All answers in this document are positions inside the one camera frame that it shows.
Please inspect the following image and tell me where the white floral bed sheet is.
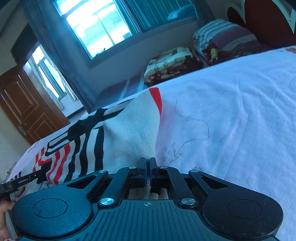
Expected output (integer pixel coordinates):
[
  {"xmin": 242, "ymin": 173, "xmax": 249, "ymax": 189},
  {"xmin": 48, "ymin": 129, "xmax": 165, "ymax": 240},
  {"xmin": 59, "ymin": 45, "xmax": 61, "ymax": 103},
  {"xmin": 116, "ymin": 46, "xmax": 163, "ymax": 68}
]
[{"xmin": 6, "ymin": 45, "xmax": 296, "ymax": 241}]

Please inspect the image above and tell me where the grey curtain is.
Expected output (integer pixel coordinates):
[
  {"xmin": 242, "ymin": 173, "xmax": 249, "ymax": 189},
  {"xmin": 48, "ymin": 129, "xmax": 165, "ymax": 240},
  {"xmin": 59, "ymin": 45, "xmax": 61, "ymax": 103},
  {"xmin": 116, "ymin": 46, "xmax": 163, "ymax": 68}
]
[{"xmin": 21, "ymin": 1, "xmax": 96, "ymax": 113}]

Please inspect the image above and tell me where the window with teal curtain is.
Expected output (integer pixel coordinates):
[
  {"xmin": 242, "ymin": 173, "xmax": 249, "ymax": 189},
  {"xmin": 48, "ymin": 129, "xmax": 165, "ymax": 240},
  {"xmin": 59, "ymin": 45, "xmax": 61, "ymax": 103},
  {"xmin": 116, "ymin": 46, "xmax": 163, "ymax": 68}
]
[{"xmin": 53, "ymin": 0, "xmax": 196, "ymax": 59}]

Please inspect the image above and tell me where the purple striped mattress cover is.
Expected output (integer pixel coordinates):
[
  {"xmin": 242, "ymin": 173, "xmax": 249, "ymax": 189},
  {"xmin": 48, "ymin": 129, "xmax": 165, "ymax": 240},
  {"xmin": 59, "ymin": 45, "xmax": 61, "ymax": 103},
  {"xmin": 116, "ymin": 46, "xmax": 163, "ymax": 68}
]
[{"xmin": 93, "ymin": 74, "xmax": 147, "ymax": 110}]

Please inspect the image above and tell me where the brown wooden door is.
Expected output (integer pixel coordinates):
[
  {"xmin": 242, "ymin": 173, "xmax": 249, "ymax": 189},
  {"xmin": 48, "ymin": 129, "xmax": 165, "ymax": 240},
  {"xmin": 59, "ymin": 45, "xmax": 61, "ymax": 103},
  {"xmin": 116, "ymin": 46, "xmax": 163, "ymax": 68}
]
[{"xmin": 1, "ymin": 62, "xmax": 70, "ymax": 145}]

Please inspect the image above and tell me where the red heart-shaped headboard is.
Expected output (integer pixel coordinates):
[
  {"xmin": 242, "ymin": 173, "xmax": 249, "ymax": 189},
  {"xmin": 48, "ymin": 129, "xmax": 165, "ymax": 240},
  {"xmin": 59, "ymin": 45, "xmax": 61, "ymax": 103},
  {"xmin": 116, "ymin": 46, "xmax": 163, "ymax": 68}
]
[{"xmin": 226, "ymin": 1, "xmax": 295, "ymax": 48}]

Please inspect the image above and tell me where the person's left hand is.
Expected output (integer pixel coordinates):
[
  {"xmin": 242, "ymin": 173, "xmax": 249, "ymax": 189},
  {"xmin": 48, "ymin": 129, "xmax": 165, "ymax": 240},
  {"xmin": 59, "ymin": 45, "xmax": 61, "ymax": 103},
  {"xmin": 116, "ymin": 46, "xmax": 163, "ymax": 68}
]
[{"xmin": 0, "ymin": 200, "xmax": 15, "ymax": 241}]

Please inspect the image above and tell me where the folded patterned blanket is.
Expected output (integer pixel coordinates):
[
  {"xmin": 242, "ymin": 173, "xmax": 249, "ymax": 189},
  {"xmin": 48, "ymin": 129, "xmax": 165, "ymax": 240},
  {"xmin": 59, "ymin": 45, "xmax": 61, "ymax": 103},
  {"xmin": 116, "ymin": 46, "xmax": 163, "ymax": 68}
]
[{"xmin": 144, "ymin": 47, "xmax": 204, "ymax": 87}]

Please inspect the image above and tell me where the balcony window white curtain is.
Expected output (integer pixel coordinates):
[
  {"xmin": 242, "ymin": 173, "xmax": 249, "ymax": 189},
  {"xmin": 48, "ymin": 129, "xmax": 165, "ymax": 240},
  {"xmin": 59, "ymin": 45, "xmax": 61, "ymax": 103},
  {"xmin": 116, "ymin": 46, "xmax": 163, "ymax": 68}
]
[{"xmin": 30, "ymin": 45, "xmax": 78, "ymax": 110}]

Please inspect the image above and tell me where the striped knit sweater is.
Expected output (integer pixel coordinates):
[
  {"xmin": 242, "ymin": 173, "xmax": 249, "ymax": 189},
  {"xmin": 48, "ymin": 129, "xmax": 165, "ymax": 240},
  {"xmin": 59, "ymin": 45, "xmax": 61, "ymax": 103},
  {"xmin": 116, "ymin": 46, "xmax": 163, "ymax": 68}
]
[{"xmin": 33, "ymin": 88, "xmax": 162, "ymax": 185}]

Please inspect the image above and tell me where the striped pillow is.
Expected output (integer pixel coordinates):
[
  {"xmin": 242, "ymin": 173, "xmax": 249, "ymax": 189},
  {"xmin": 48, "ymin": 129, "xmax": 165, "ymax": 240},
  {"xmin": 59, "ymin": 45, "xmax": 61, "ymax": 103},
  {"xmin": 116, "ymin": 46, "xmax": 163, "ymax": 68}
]
[{"xmin": 193, "ymin": 19, "xmax": 269, "ymax": 66}]

